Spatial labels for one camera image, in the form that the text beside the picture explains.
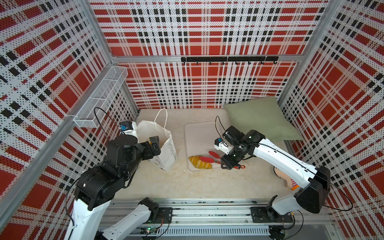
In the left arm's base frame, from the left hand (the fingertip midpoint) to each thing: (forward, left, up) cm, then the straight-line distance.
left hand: (151, 140), depth 60 cm
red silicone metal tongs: (+1, -25, -21) cm, 32 cm away
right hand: (-1, -34, -20) cm, 40 cm away
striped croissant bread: (+5, -18, -32) cm, 37 cm away
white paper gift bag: (+4, -2, -23) cm, 24 cm away
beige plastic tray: (+27, -19, -38) cm, 50 cm away
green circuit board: (-28, +5, -35) cm, 45 cm away
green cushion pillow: (+45, -68, -33) cm, 88 cm away
